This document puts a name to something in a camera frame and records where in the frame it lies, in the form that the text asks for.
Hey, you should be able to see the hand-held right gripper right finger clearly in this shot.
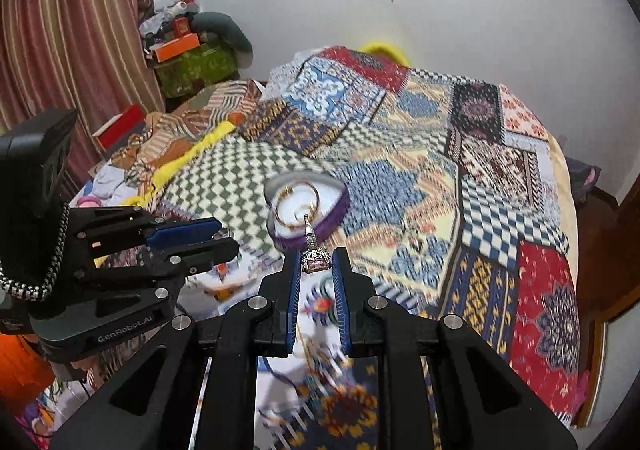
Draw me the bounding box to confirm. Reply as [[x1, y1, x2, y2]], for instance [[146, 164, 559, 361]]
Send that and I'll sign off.
[[330, 246, 579, 450]]

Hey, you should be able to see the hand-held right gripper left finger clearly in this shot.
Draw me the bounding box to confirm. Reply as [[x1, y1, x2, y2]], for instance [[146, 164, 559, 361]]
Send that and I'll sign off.
[[50, 248, 304, 450]]

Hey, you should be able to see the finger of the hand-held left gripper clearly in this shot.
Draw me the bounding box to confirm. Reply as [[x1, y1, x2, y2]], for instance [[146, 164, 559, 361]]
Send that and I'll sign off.
[[71, 237, 242, 327], [70, 206, 230, 258]]

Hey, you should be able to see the purple heart-shaped jewelry box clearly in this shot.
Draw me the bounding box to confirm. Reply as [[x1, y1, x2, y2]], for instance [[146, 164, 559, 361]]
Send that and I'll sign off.
[[264, 170, 351, 252]]

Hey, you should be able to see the yellow blanket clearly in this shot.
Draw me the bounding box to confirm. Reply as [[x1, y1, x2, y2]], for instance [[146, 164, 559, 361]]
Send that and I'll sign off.
[[122, 122, 237, 205]]

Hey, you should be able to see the red and white box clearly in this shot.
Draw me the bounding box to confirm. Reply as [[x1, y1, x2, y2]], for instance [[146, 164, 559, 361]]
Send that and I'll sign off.
[[92, 104, 147, 152]]

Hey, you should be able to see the gold bangle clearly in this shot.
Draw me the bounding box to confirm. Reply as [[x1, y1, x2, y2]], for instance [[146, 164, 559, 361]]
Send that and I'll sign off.
[[273, 182, 322, 227]]

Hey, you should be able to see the brown striped cloth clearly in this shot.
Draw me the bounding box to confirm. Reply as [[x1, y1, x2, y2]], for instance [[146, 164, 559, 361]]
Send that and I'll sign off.
[[111, 79, 266, 171]]

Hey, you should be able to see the striped red curtain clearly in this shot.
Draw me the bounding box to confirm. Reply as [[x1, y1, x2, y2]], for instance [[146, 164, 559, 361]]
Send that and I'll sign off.
[[0, 0, 167, 191]]

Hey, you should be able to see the patchwork bedspread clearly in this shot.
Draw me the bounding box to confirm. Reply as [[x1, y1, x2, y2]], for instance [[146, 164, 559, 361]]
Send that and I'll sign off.
[[165, 46, 582, 450]]

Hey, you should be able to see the green patterned storage box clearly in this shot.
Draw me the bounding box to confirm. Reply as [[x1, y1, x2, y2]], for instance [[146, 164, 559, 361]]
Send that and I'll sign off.
[[153, 44, 238, 99]]

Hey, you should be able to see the orange box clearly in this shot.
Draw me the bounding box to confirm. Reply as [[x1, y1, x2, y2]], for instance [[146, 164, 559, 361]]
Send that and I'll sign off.
[[150, 32, 202, 65]]

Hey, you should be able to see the orange cloth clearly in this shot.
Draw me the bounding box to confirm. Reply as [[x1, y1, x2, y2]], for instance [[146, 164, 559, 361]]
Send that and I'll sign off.
[[0, 334, 55, 413]]

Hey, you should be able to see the grey cloth bundle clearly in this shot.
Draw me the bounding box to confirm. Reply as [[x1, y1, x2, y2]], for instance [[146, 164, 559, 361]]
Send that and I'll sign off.
[[192, 11, 254, 55]]

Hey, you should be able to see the yellow pillow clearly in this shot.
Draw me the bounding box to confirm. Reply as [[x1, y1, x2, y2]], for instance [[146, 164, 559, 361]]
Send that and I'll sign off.
[[361, 38, 412, 65]]

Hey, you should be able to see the purple cloth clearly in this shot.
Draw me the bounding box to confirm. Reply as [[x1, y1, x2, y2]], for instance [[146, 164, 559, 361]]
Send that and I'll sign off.
[[566, 157, 602, 205]]

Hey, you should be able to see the black-white braided lanyard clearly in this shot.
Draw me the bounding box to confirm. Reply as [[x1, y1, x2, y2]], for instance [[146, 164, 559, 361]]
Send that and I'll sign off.
[[0, 202, 72, 302]]

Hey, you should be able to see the wooden door frame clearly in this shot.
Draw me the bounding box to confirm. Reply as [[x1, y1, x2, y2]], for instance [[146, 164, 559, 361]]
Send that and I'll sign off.
[[570, 130, 640, 431]]

